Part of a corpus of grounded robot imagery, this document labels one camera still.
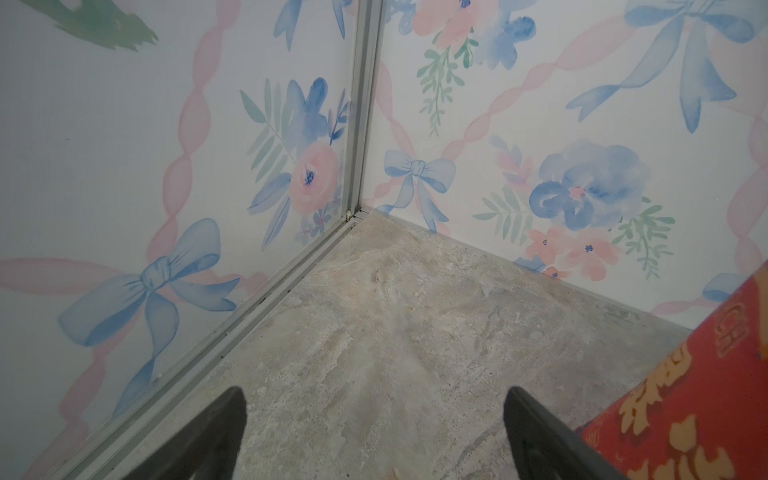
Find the aluminium left corner post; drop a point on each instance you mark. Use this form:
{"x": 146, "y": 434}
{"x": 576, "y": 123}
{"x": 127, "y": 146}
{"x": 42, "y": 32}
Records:
{"x": 365, "y": 56}

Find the red paper gift bag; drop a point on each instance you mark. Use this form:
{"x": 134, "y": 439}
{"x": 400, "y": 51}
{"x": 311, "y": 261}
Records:
{"x": 702, "y": 412}

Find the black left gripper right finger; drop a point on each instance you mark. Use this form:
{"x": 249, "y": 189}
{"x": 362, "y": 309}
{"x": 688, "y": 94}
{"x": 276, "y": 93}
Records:
{"x": 543, "y": 447}

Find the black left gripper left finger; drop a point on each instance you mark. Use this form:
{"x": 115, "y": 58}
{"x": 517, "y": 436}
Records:
{"x": 205, "y": 448}

